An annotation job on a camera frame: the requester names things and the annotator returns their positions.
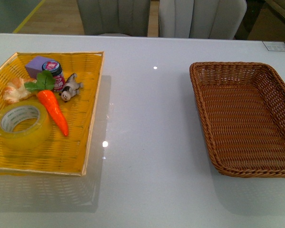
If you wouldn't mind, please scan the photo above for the clear yellowish tape roll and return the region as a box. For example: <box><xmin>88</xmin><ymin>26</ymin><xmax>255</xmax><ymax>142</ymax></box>
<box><xmin>0</xmin><ymin>101</ymin><xmax>52</xmax><ymax>151</ymax></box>

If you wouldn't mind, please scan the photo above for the yellow woven basket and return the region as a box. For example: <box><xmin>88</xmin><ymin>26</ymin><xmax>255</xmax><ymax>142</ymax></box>
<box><xmin>0</xmin><ymin>52</ymin><xmax>104</xmax><ymax>176</ymax></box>

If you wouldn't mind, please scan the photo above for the brown wicker basket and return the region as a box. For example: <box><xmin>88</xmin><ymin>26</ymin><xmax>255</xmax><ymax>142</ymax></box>
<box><xmin>190</xmin><ymin>62</ymin><xmax>285</xmax><ymax>178</ymax></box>

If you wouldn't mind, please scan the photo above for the small panda figurine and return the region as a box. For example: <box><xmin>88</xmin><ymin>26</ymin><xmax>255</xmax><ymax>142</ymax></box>
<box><xmin>59</xmin><ymin>73</ymin><xmax>84</xmax><ymax>103</ymax></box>

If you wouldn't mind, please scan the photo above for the grey chair left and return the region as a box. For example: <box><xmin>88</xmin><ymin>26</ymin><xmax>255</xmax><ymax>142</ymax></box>
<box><xmin>77</xmin><ymin>0</ymin><xmax>151</xmax><ymax>37</ymax></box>

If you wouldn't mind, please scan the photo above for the grey chair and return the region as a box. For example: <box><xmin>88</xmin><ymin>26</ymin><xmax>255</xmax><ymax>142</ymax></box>
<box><xmin>77</xmin><ymin>0</ymin><xmax>151</xmax><ymax>37</ymax></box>
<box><xmin>159</xmin><ymin>0</ymin><xmax>247</xmax><ymax>40</ymax></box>

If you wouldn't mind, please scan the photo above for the small black jar pink label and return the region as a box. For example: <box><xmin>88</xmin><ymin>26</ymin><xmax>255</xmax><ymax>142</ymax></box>
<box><xmin>42</xmin><ymin>60</ymin><xmax>66</xmax><ymax>92</ymax></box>

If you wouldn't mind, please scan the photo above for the orange toy carrot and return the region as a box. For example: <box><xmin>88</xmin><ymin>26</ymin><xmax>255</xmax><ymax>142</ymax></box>
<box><xmin>24</xmin><ymin>70</ymin><xmax>69</xmax><ymax>136</ymax></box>

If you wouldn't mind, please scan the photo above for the purple foam block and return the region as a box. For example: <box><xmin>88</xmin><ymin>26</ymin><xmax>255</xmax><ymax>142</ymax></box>
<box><xmin>25</xmin><ymin>56</ymin><xmax>53</xmax><ymax>79</ymax></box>

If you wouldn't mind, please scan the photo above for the grey chair right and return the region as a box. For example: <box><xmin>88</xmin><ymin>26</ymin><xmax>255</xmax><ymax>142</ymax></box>
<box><xmin>159</xmin><ymin>0</ymin><xmax>247</xmax><ymax>40</ymax></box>

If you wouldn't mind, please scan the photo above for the toy croissant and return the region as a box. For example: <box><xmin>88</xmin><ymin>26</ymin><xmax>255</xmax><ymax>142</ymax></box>
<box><xmin>1</xmin><ymin>77</ymin><xmax>37</xmax><ymax>104</ymax></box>

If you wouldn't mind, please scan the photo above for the blue label sticker on table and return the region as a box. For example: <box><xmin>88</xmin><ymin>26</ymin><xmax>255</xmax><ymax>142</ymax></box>
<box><xmin>263</xmin><ymin>41</ymin><xmax>285</xmax><ymax>52</ymax></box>

